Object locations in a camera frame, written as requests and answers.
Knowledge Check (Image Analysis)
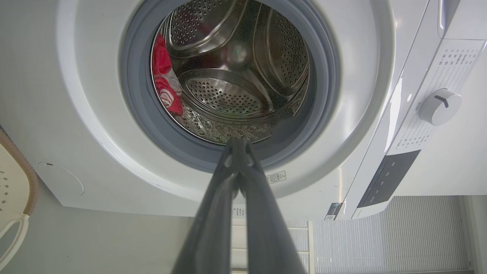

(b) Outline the dark washing machine control panel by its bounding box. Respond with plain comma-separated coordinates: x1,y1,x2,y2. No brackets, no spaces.
357,150,421,209

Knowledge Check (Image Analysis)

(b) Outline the stainless steel washing machine drum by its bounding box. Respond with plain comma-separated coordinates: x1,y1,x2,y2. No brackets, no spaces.
150,0,316,146

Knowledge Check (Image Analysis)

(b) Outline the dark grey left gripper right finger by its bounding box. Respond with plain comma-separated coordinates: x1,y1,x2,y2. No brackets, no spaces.
237,138,307,274

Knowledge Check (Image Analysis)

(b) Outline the red and white garment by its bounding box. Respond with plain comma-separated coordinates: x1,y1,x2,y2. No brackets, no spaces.
152,33,184,116

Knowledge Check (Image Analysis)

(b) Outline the white front-load washing machine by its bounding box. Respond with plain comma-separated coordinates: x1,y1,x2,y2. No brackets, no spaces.
0,0,487,221

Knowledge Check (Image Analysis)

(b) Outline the cream laundry basket brown rim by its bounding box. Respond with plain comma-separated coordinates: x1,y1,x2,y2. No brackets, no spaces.
0,126,40,270

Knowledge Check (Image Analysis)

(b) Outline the grey rubber door gasket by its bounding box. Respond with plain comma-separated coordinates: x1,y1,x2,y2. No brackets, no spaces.
119,0,341,173

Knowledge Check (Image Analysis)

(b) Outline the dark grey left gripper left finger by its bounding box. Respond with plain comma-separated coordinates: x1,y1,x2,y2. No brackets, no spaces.
172,138,242,274

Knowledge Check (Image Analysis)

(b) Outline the white round control knob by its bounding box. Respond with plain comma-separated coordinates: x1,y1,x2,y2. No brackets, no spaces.
419,88,462,126

